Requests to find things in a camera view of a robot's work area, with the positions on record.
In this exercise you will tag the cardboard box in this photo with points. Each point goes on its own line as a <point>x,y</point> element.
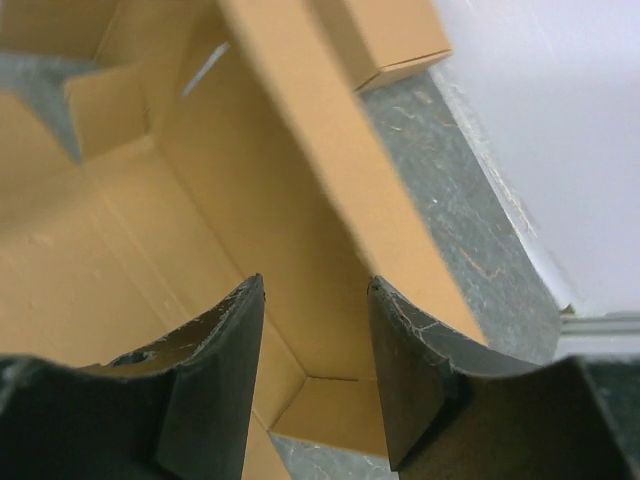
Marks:
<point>215,140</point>
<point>380,42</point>

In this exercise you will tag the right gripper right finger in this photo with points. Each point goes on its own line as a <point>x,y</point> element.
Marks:
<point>424,371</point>

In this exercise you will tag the closed folded cardboard box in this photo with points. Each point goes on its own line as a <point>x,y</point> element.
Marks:
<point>380,42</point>

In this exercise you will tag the right aluminium frame post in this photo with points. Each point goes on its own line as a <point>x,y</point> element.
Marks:
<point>614,333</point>

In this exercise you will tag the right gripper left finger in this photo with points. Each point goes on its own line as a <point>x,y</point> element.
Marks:
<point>211,362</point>

